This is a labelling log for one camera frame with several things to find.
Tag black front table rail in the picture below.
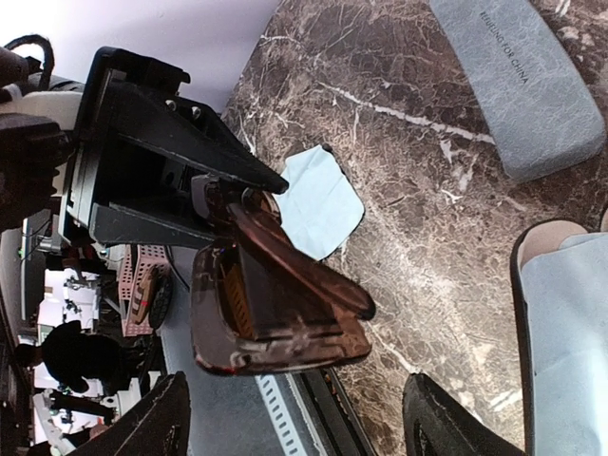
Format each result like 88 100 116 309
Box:
292 368 376 456

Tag blue-grey glasses case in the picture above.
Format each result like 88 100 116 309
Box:
430 1 606 182

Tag person in black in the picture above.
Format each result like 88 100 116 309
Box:
14 320 126 394

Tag white slotted cable duct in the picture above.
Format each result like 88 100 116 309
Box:
255 375 307 456

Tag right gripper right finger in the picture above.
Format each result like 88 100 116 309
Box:
403 373 523 456

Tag pink perforated basket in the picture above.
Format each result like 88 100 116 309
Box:
118 244 173 337

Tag small blue cleaning cloth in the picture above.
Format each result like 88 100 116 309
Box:
521 234 607 455

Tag thick black-frame sunglasses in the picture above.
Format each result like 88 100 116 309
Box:
190 176 375 376

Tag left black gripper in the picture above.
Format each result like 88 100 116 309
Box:
59 47 288 249

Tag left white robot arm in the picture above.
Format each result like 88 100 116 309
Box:
1 34 288 248

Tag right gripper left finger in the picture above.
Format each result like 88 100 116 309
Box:
72 371 191 456

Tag large blue cleaning cloth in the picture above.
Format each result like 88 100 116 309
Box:
275 145 365 260

